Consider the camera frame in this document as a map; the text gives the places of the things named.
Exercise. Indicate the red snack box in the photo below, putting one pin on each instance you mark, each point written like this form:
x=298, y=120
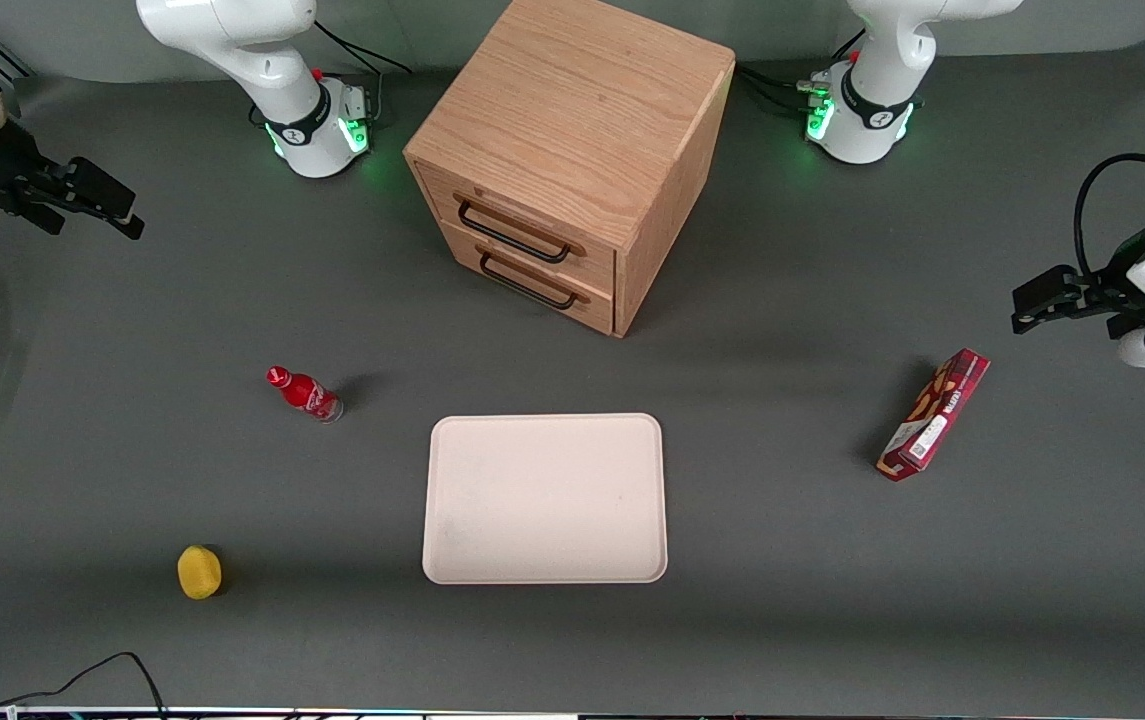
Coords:
x=932, y=418

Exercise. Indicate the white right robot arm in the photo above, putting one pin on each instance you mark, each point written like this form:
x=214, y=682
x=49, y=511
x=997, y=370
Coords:
x=302, y=110

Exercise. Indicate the yellow lemon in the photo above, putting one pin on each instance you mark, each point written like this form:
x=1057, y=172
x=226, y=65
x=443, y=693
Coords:
x=199, y=572

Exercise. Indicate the oak wooden drawer cabinet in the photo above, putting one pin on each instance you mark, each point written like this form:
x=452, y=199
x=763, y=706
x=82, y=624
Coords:
x=582, y=110

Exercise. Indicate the cream plastic tray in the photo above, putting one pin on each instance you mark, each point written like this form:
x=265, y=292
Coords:
x=544, y=498

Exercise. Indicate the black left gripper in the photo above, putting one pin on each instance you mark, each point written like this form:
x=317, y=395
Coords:
x=1118, y=281

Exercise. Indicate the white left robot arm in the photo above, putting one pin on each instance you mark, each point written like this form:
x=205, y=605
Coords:
x=867, y=115

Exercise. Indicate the red cola bottle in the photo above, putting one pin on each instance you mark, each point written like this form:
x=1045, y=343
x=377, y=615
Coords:
x=304, y=393

